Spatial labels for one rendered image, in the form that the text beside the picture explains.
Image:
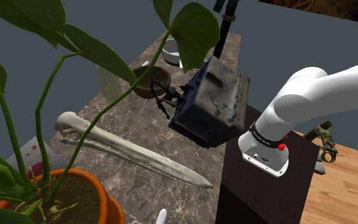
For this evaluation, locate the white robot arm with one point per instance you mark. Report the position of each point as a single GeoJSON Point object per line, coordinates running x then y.
{"type": "Point", "coordinates": [302, 96]}

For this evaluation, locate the brown bowl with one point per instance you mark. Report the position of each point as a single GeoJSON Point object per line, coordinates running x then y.
{"type": "Point", "coordinates": [158, 77]}

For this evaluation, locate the pale long-beaked bird skull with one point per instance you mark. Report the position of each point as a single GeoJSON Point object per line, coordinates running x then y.
{"type": "Point", "coordinates": [141, 155]}

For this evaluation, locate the white cup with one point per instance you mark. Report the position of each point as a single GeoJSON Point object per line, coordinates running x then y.
{"type": "Point", "coordinates": [171, 54]}

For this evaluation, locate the clear glass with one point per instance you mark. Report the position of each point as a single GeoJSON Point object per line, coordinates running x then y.
{"type": "Point", "coordinates": [109, 82]}

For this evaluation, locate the dark upright pole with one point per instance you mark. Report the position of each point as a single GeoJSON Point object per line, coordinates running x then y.
{"type": "Point", "coordinates": [223, 34]}

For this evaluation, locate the small white rounded object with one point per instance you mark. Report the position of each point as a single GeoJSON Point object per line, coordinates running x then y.
{"type": "Point", "coordinates": [162, 217]}

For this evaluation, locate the dark robot stand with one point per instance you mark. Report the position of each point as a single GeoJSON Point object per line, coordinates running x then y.
{"type": "Point", "coordinates": [259, 198]}

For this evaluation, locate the green plant in orange pot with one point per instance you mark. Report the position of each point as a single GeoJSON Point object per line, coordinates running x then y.
{"type": "Point", "coordinates": [82, 198]}

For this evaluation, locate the green camouflage tool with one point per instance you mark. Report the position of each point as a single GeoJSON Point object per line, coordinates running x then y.
{"type": "Point", "coordinates": [325, 136]}

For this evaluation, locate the small grey object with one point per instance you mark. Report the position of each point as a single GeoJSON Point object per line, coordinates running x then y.
{"type": "Point", "coordinates": [319, 167]}

